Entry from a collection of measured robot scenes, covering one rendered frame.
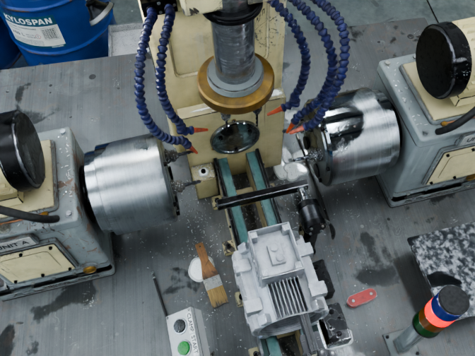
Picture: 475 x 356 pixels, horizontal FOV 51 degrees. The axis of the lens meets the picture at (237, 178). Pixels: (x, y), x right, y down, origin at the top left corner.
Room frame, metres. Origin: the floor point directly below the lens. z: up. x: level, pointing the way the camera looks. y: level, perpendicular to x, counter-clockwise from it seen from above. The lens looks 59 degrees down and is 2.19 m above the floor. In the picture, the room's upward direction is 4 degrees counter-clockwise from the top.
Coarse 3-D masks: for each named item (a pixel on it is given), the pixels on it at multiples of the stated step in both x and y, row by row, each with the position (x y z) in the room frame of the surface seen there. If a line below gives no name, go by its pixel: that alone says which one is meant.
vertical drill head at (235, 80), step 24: (240, 0) 0.74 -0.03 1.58; (216, 24) 0.75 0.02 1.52; (216, 48) 0.76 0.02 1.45; (240, 48) 0.74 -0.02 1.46; (216, 72) 0.77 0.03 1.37; (240, 72) 0.74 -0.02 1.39; (264, 72) 0.79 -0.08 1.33; (216, 96) 0.73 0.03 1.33; (240, 96) 0.72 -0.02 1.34; (264, 96) 0.72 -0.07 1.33
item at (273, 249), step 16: (288, 224) 0.49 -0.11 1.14; (256, 240) 0.46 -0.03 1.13; (272, 240) 0.46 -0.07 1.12; (288, 240) 0.46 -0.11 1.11; (256, 256) 0.41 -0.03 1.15; (272, 256) 0.42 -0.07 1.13; (288, 256) 0.42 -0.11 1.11; (256, 272) 0.39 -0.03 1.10; (272, 272) 0.39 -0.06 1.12; (288, 272) 0.37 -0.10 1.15
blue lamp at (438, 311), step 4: (436, 296) 0.28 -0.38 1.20; (432, 300) 0.28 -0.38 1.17; (436, 300) 0.27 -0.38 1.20; (432, 304) 0.27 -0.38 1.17; (436, 304) 0.27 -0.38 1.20; (432, 308) 0.27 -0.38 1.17; (436, 308) 0.26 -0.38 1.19; (440, 308) 0.26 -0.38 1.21; (436, 312) 0.25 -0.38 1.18; (440, 312) 0.25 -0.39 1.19; (444, 312) 0.25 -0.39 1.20; (440, 316) 0.25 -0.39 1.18; (444, 316) 0.24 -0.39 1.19; (448, 316) 0.24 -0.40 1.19; (452, 316) 0.24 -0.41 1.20; (456, 316) 0.24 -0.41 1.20; (444, 320) 0.24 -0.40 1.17; (448, 320) 0.24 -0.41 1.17; (452, 320) 0.24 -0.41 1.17
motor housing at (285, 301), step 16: (240, 256) 0.45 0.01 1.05; (304, 272) 0.40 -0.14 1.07; (240, 288) 0.38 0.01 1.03; (256, 288) 0.37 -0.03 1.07; (272, 288) 0.35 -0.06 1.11; (288, 288) 0.35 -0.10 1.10; (304, 288) 0.35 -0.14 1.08; (272, 304) 0.32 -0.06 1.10; (288, 304) 0.32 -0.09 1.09; (304, 304) 0.31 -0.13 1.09; (256, 320) 0.30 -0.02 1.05; (272, 320) 0.29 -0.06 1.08; (288, 320) 0.32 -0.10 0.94
